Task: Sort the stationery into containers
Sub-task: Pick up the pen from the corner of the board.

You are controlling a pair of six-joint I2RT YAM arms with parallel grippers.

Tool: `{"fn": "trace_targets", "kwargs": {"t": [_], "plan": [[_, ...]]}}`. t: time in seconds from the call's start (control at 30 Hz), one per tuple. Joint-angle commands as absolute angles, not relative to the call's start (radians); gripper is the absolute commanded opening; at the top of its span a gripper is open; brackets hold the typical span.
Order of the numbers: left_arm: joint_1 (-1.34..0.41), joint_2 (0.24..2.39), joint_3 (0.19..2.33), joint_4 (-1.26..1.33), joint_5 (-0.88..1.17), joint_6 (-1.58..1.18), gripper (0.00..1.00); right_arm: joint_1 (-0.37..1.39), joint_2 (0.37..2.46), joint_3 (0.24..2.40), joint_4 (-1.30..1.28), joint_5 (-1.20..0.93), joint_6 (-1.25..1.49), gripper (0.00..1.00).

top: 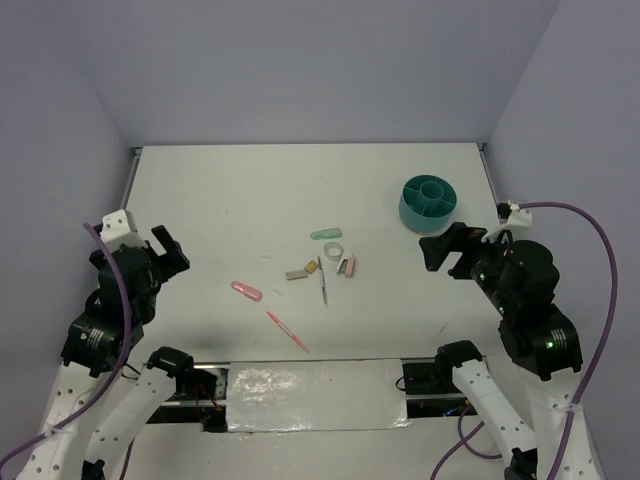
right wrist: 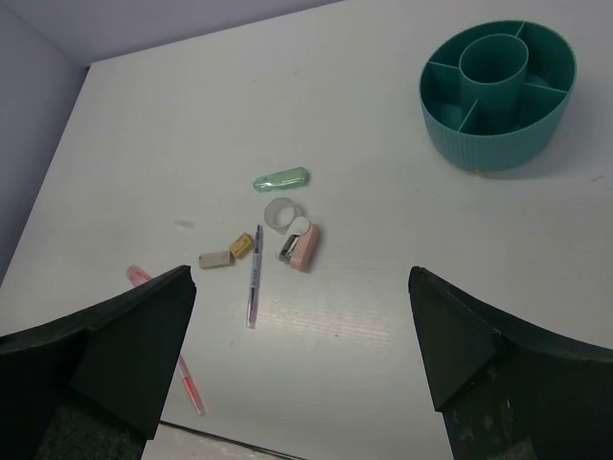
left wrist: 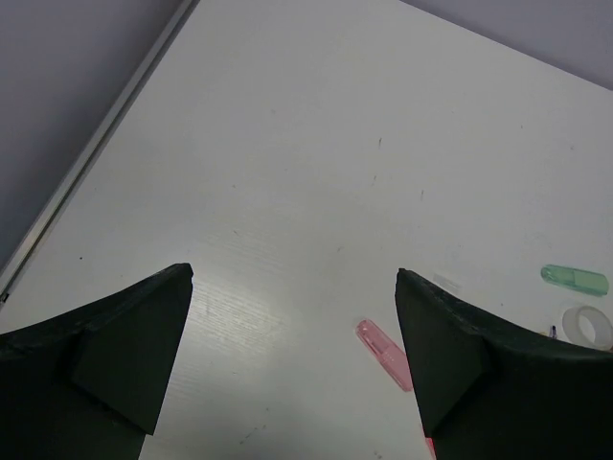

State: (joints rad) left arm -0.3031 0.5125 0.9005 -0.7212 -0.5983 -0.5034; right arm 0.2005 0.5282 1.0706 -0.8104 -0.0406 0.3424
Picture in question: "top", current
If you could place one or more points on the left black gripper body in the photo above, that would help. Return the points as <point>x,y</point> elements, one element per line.
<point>160,269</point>

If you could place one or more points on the red transparent pen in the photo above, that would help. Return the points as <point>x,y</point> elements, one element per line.
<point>288,332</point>

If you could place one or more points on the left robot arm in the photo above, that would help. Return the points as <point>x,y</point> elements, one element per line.
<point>78,440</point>

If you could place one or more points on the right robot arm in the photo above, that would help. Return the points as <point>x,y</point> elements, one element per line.
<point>519,278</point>

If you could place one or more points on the grey slim pen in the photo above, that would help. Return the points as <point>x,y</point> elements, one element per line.
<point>323,282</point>

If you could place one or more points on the grey eraser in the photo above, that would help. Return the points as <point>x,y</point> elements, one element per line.
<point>296,274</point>

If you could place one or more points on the teal round organizer container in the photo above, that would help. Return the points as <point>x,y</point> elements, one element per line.
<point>426,203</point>

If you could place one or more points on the clear tape roll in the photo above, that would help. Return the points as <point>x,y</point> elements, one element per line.
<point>333,251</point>

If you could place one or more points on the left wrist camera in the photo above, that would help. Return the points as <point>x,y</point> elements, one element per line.
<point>119,228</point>

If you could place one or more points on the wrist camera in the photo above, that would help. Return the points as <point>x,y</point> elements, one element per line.
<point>512,218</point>
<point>119,228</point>

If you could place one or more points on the pink correction tape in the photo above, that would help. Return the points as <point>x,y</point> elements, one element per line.
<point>247,291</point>

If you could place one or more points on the silver foil tape sheet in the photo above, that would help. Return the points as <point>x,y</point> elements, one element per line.
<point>315,396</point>

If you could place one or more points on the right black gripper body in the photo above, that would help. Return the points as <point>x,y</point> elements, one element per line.
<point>481,261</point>

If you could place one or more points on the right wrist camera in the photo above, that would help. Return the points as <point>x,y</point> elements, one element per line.
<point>512,218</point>

